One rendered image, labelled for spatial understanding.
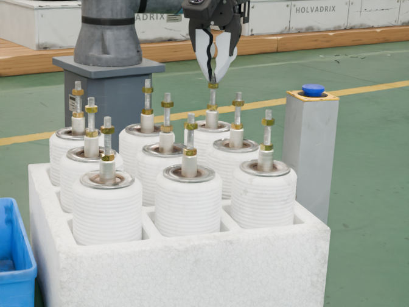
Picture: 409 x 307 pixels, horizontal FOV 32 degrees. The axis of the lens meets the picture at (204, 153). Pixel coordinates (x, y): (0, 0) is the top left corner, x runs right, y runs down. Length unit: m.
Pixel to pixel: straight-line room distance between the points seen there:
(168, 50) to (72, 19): 0.48
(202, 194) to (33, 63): 2.09
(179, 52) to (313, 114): 2.15
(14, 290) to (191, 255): 0.26
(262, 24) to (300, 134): 2.53
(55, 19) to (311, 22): 1.51
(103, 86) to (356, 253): 0.62
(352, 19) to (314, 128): 3.01
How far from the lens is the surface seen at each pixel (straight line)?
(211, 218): 1.02
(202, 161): 1.25
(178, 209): 1.00
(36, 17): 3.09
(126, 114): 1.58
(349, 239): 1.50
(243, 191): 1.05
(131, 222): 0.99
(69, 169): 1.08
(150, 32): 3.36
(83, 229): 0.99
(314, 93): 1.28
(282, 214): 1.06
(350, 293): 1.29
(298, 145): 1.28
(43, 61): 3.04
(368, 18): 4.36
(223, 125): 1.29
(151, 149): 1.13
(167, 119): 1.12
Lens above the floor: 0.58
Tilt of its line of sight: 17 degrees down
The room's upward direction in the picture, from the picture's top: 2 degrees clockwise
